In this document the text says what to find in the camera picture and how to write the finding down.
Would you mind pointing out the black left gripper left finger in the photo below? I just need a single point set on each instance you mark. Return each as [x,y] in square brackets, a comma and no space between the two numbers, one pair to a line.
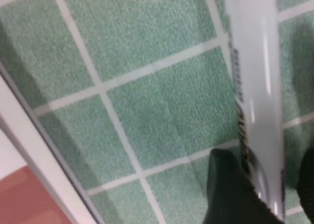
[228,197]

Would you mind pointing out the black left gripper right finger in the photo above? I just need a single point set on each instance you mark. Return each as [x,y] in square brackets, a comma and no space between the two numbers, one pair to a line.
[307,184]

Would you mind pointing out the white whiteboard marker black cap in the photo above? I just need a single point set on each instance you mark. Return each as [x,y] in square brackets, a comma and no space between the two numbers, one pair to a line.
[255,62]

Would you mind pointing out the green checked tablecloth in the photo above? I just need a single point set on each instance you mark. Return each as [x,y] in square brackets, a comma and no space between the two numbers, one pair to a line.
[147,86]

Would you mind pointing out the white brochure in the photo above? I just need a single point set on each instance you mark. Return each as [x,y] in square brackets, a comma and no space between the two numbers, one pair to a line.
[32,138]

